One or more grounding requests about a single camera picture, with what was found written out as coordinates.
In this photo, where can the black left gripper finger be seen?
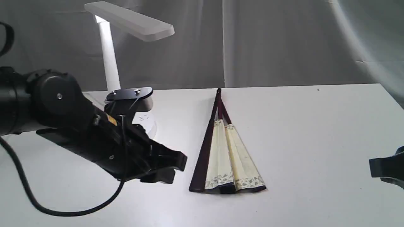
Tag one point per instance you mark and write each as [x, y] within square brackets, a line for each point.
[165, 176]
[163, 157]

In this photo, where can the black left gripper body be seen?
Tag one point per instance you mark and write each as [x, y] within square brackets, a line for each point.
[121, 149]

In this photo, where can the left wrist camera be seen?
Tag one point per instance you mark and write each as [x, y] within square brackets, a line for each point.
[129, 101]

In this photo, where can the folding paper fan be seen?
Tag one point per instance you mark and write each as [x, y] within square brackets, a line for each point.
[224, 165]

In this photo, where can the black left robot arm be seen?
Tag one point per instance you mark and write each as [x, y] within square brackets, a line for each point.
[52, 104]

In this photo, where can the white desk lamp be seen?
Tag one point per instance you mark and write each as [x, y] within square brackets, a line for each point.
[118, 54]

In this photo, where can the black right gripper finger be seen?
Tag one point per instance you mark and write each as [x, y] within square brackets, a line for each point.
[397, 182]
[388, 167]

